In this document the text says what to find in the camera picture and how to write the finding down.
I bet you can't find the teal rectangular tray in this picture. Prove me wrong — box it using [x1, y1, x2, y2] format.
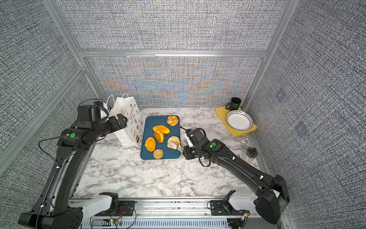
[141, 115, 181, 160]

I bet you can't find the knotted braided bread roll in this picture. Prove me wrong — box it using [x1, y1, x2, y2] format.
[167, 115, 179, 127]

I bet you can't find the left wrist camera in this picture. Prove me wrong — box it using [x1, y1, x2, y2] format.
[77, 105, 101, 122]

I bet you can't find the white bowl with patterned rim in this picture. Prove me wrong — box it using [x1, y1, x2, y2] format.
[226, 110, 254, 131]

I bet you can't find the pale waffle-pattern round bread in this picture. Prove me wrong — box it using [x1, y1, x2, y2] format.
[167, 136, 181, 149]

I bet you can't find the white paper gift bag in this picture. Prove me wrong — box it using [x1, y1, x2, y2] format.
[109, 94, 143, 147]

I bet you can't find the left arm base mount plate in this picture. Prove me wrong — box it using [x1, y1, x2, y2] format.
[96, 201, 136, 217]

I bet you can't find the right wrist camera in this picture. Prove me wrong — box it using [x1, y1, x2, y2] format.
[185, 133, 193, 148]

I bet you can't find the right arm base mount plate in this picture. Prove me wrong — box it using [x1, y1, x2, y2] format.
[208, 190, 250, 220]

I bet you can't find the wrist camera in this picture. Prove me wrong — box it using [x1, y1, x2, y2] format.
[185, 133, 193, 148]
[77, 105, 101, 122]

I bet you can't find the aluminium front rail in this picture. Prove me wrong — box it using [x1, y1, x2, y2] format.
[68, 197, 297, 229]

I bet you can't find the yellow cutting board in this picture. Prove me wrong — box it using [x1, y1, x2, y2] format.
[215, 106, 257, 137]

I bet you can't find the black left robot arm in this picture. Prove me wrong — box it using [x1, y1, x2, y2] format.
[18, 102, 128, 229]

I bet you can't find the small round brown bun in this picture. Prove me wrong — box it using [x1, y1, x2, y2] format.
[153, 149, 164, 159]

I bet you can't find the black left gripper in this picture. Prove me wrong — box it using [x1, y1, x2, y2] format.
[93, 112, 128, 139]

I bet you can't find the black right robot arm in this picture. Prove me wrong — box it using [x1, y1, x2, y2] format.
[183, 128, 290, 224]

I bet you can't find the black mug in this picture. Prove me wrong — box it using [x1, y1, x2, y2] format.
[225, 97, 242, 111]

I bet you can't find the clear jar with black lid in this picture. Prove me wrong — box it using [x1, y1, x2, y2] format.
[244, 148, 258, 164]

